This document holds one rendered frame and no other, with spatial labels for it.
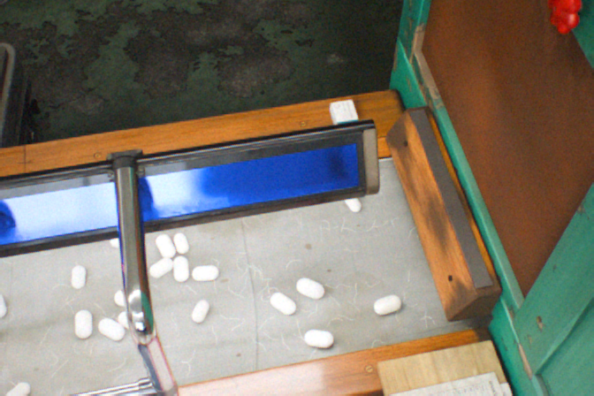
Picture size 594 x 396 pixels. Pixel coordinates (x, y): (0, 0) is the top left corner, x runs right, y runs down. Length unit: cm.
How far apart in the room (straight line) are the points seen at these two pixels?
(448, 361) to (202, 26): 167
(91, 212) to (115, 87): 158
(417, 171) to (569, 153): 32
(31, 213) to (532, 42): 51
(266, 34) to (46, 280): 146
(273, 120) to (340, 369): 41
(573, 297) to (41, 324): 67
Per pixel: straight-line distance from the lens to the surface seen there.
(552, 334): 85
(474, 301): 95
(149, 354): 67
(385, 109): 120
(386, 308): 102
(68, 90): 232
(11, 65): 195
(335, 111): 116
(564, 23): 67
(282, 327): 102
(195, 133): 117
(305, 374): 97
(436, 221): 100
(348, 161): 73
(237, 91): 223
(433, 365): 98
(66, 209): 73
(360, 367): 98
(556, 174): 79
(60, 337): 106
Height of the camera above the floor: 168
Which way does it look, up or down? 55 degrees down
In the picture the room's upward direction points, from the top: 1 degrees clockwise
